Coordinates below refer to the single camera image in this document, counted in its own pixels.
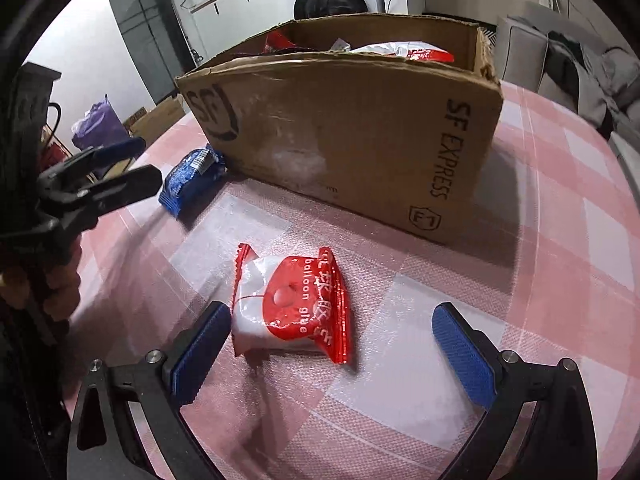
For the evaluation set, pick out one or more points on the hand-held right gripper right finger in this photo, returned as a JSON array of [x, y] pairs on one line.
[[465, 357]]

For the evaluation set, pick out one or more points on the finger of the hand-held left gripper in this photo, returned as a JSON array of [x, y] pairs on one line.
[[135, 183], [120, 148]]

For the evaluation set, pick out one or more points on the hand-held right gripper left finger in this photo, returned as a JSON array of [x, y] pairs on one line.
[[200, 357]]

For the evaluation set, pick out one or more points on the blue snack packet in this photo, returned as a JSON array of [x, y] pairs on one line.
[[192, 182]]

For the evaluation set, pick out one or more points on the red white snack packet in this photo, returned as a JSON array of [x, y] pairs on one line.
[[290, 302]]

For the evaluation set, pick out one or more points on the brown cardboard box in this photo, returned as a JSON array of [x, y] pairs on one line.
[[350, 135]]

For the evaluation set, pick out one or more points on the person's left hand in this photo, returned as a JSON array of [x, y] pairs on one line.
[[62, 290]]

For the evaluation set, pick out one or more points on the purple plastic bag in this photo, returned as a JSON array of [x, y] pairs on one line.
[[97, 125]]

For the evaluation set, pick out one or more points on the small cardboard box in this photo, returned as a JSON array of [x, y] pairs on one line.
[[157, 120]]

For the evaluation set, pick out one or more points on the pink plaid tablecloth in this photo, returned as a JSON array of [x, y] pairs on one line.
[[425, 285]]

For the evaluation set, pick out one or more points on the dark glass door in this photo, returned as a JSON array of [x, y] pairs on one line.
[[145, 30]]

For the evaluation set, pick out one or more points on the white kitchen base cabinet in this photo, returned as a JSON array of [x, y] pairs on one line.
[[235, 20]]

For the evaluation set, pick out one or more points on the white red snack bag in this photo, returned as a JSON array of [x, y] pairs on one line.
[[400, 51]]

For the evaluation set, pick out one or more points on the dark jacket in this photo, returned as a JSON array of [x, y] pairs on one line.
[[575, 75]]

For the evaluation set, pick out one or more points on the grey sofa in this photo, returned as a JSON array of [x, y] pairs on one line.
[[520, 45]]

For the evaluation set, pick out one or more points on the grey garment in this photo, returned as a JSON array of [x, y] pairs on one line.
[[622, 75]]

